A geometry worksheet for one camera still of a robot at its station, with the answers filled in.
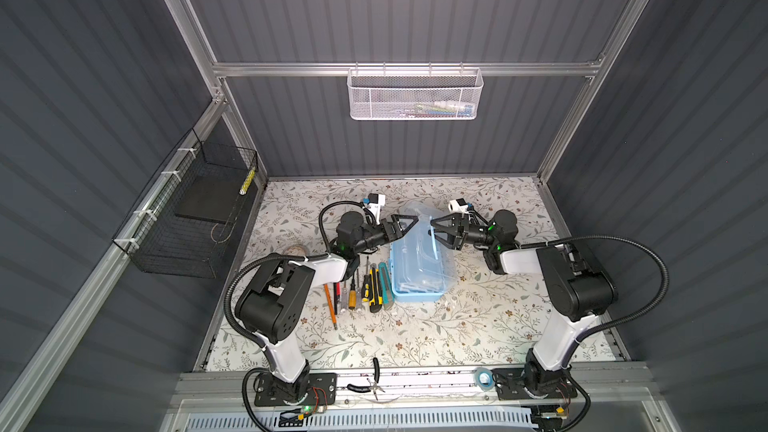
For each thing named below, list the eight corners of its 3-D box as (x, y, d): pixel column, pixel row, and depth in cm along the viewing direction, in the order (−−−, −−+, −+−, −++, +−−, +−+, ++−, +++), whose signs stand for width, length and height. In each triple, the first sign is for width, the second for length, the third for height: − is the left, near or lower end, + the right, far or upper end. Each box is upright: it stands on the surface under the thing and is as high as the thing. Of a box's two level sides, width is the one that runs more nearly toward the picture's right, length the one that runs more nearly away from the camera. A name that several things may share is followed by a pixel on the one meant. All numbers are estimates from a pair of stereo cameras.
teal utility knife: (383, 311, 88) (383, 303, 84) (377, 271, 97) (377, 263, 92) (395, 309, 89) (395, 301, 84) (388, 270, 97) (388, 261, 92)
